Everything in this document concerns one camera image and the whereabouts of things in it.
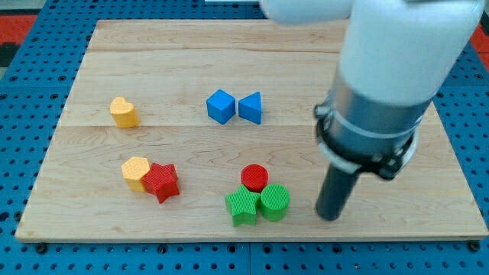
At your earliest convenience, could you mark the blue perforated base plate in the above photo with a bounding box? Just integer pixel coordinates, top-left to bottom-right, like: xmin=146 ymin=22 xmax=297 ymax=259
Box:
xmin=1 ymin=0 xmax=488 ymax=274

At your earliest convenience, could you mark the green cylinder block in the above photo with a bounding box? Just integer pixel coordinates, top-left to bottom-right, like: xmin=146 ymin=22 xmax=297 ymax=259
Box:
xmin=261 ymin=183 xmax=290 ymax=222

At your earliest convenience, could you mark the blue cube block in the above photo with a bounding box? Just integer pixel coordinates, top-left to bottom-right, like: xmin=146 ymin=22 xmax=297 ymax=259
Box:
xmin=206 ymin=89 xmax=235 ymax=125

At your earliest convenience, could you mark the blue triangle block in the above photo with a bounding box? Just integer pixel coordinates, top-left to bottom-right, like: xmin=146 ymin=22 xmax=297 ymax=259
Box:
xmin=238 ymin=92 xmax=262 ymax=125

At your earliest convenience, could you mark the yellow hexagon block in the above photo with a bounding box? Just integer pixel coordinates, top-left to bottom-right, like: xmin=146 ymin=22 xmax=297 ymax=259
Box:
xmin=121 ymin=157 xmax=150 ymax=193

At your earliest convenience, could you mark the wooden board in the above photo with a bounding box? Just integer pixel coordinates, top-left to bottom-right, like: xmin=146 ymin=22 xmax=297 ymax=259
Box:
xmin=15 ymin=20 xmax=488 ymax=243

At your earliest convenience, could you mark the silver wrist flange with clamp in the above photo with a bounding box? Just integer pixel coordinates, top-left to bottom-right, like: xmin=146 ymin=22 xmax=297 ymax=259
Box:
xmin=314 ymin=71 xmax=430 ymax=180

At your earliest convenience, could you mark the yellow heart block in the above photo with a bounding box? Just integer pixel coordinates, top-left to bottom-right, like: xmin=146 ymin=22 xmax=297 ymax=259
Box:
xmin=109 ymin=96 xmax=140 ymax=128

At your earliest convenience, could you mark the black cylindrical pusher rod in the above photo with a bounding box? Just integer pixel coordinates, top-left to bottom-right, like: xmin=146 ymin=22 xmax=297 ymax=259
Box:
xmin=316 ymin=165 xmax=360 ymax=221

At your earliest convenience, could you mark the green star block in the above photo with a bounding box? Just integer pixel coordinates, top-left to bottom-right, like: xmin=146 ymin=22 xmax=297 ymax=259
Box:
xmin=225 ymin=185 xmax=261 ymax=227

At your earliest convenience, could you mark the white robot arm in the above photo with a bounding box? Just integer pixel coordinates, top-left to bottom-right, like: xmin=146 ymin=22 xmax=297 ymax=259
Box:
xmin=260 ymin=0 xmax=484 ymax=221

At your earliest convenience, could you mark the red star block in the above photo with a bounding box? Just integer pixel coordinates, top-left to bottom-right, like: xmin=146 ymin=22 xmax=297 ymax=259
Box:
xmin=141 ymin=163 xmax=180 ymax=204

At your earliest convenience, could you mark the red cylinder block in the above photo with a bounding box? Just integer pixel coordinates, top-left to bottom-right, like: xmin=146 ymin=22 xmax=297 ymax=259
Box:
xmin=240 ymin=163 xmax=269 ymax=193

